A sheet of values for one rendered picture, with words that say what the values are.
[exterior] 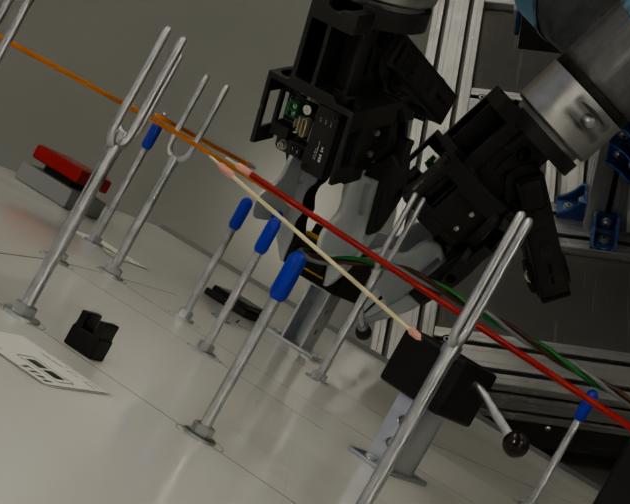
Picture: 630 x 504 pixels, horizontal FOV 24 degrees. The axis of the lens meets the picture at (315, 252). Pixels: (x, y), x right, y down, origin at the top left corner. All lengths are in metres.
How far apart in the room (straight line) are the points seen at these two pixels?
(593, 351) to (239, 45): 1.11
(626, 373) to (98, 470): 1.77
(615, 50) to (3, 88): 1.96
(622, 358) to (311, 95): 1.33
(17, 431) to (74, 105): 2.43
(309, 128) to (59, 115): 1.92
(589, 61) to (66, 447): 0.73
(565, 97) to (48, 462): 0.74
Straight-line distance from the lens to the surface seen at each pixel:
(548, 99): 1.13
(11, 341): 0.59
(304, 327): 1.11
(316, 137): 0.95
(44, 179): 1.20
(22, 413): 0.49
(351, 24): 0.92
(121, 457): 0.50
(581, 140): 1.14
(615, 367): 2.21
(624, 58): 1.13
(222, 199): 2.68
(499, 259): 0.55
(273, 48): 2.97
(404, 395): 0.77
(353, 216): 1.01
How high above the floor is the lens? 1.99
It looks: 50 degrees down
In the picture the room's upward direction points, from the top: straight up
